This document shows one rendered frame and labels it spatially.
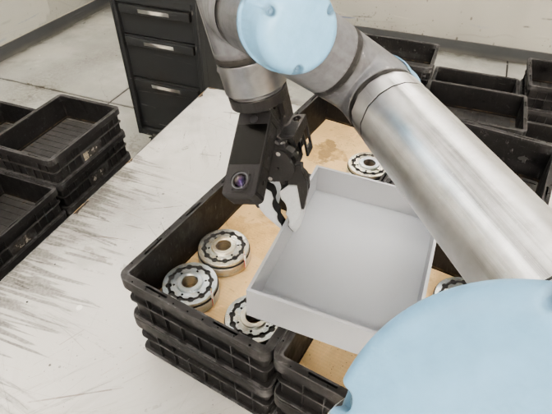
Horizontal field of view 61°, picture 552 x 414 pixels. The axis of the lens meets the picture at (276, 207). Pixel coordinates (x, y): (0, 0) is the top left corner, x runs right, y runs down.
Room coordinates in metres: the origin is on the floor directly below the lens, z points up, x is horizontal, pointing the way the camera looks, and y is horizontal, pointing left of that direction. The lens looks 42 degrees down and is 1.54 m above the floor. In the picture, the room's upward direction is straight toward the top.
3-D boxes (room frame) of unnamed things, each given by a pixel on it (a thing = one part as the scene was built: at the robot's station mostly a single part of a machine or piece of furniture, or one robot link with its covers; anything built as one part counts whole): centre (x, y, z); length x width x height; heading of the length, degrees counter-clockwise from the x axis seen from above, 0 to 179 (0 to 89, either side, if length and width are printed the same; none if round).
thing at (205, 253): (0.65, 0.10, 0.86); 0.10 x 0.10 x 0.01
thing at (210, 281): (0.56, 0.16, 0.86); 0.10 x 0.10 x 0.01
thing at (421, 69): (2.22, -0.57, 0.37); 0.40 x 0.30 x 0.45; 68
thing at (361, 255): (0.44, -0.11, 1.07); 0.27 x 0.20 x 0.05; 158
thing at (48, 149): (1.54, 0.83, 0.37); 0.40 x 0.30 x 0.45; 158
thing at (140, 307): (0.61, 0.04, 0.87); 0.40 x 0.30 x 0.11; 149
